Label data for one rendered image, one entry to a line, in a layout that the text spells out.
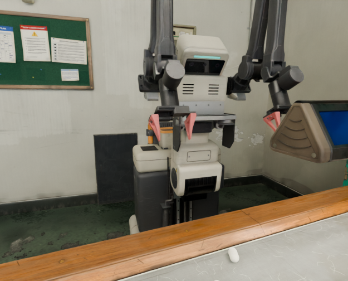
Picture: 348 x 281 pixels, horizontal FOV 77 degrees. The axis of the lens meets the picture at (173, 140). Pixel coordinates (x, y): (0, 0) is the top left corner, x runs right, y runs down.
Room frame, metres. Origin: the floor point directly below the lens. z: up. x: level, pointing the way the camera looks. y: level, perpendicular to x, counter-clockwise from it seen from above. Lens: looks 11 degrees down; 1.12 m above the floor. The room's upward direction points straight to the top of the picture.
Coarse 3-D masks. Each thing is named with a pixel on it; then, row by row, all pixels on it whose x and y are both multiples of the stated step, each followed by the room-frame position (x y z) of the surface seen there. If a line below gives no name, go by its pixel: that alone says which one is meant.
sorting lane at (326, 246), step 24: (336, 216) 0.65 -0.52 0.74; (264, 240) 0.53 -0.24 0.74; (288, 240) 0.53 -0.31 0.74; (312, 240) 0.53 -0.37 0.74; (336, 240) 0.53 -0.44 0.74; (192, 264) 0.44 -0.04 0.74; (216, 264) 0.44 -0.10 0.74; (240, 264) 0.44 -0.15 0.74; (264, 264) 0.44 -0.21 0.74; (288, 264) 0.44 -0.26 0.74; (312, 264) 0.44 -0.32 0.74; (336, 264) 0.44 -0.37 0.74
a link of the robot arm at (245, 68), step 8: (256, 0) 0.98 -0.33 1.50; (264, 0) 0.94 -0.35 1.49; (256, 8) 0.97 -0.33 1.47; (264, 8) 0.95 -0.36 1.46; (256, 16) 0.97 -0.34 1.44; (264, 16) 0.95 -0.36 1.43; (256, 24) 0.97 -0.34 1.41; (264, 24) 0.96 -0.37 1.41; (256, 32) 0.96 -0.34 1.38; (264, 32) 0.97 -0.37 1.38; (256, 40) 0.96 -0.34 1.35; (264, 40) 0.98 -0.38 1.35; (248, 48) 1.00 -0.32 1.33; (256, 48) 0.97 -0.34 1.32; (248, 56) 0.97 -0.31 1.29; (256, 56) 0.97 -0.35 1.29; (240, 64) 1.02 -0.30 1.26; (248, 64) 0.97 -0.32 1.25; (240, 72) 1.02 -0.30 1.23; (248, 72) 0.97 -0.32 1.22
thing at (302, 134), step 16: (288, 112) 0.29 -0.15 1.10; (304, 112) 0.27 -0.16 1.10; (320, 112) 0.28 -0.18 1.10; (336, 112) 0.29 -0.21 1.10; (288, 128) 0.28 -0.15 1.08; (304, 128) 0.27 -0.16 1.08; (320, 128) 0.26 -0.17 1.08; (336, 128) 0.27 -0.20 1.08; (272, 144) 0.31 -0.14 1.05; (288, 144) 0.28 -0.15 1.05; (304, 144) 0.26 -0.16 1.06; (320, 144) 0.25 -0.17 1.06; (336, 144) 0.26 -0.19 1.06; (320, 160) 0.24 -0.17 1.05; (336, 160) 0.25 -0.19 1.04
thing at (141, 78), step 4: (140, 76) 1.00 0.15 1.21; (144, 76) 0.96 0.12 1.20; (140, 80) 0.98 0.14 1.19; (144, 80) 0.95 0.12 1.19; (148, 80) 0.94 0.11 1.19; (152, 80) 0.94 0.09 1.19; (156, 80) 0.94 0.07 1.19; (140, 84) 0.97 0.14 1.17; (144, 84) 0.97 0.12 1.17; (148, 84) 0.95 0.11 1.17; (152, 84) 0.94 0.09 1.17; (156, 84) 0.95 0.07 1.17; (140, 88) 0.96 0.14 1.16; (144, 88) 0.96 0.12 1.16; (148, 88) 0.97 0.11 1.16; (152, 88) 0.96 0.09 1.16; (156, 88) 0.97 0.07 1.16; (144, 92) 0.97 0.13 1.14; (148, 92) 0.97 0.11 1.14; (152, 92) 0.98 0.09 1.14; (156, 92) 0.98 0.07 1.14
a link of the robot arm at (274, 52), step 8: (272, 0) 0.88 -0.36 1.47; (280, 0) 0.86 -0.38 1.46; (272, 8) 0.88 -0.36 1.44; (280, 8) 0.86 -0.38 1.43; (272, 16) 0.88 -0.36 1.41; (280, 16) 0.86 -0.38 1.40; (272, 24) 0.87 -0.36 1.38; (280, 24) 0.86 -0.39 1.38; (272, 32) 0.87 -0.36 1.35; (280, 32) 0.86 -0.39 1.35; (272, 40) 0.87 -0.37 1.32; (280, 40) 0.86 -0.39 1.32; (272, 48) 0.86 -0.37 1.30; (280, 48) 0.86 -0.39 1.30; (264, 56) 0.89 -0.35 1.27; (272, 56) 0.86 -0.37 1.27; (280, 56) 0.86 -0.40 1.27; (264, 64) 0.89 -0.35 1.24; (272, 64) 0.85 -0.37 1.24; (280, 64) 0.88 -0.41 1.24; (272, 72) 0.86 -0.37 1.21
